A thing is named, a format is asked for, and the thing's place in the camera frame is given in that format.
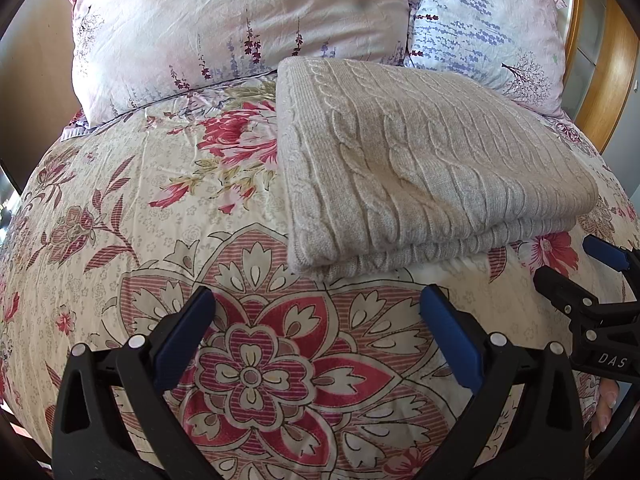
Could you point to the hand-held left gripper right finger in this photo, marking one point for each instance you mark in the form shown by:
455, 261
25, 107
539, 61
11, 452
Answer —
450, 335

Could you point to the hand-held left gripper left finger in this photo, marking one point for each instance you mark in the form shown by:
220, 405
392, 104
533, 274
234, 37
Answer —
185, 330

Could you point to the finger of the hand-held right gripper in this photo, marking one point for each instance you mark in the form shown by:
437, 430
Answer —
562, 292
607, 252

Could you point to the person's right hand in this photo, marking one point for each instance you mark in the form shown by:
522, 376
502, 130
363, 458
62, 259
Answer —
607, 402

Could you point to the floral bedspread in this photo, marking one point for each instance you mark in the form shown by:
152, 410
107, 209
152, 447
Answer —
125, 220

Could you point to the wooden headboard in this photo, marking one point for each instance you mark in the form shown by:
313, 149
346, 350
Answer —
615, 85

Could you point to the lavender tree print pillow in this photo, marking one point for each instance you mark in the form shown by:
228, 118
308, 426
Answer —
480, 25

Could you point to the pink flower print pillow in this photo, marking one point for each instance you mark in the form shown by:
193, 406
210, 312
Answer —
225, 25

